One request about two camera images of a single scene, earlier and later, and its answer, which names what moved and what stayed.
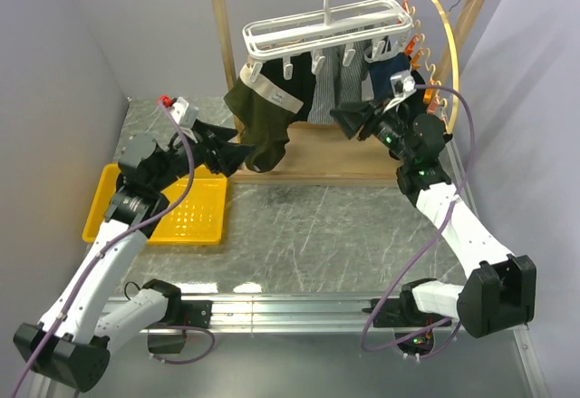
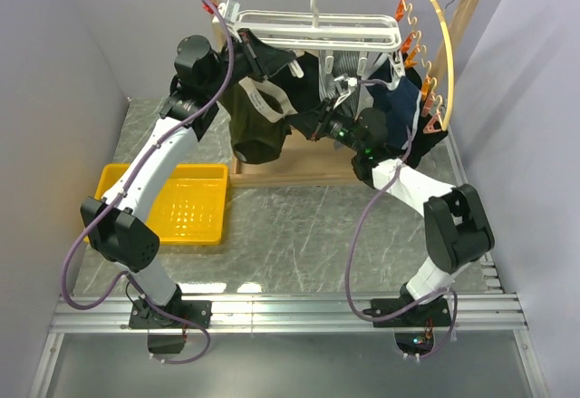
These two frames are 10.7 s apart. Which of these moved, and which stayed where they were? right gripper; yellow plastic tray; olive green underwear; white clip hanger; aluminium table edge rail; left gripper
Moved: right gripper; white clip hanger; left gripper; olive green underwear
Stayed: aluminium table edge rail; yellow plastic tray
